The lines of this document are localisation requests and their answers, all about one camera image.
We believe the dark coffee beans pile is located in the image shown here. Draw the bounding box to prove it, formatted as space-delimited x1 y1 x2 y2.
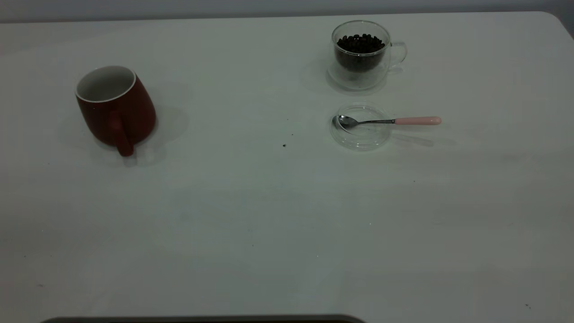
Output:
336 34 386 72

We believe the red ceramic mug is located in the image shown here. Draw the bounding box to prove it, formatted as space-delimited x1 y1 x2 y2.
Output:
75 65 157 157

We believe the clear double-wall glass cup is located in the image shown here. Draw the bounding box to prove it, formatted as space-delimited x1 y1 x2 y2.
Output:
328 20 408 91

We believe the pink-handled metal spoon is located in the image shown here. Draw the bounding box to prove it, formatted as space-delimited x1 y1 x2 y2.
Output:
337 115 442 130

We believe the clear round glass lid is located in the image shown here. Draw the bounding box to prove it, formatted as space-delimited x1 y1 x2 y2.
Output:
330 104 391 151

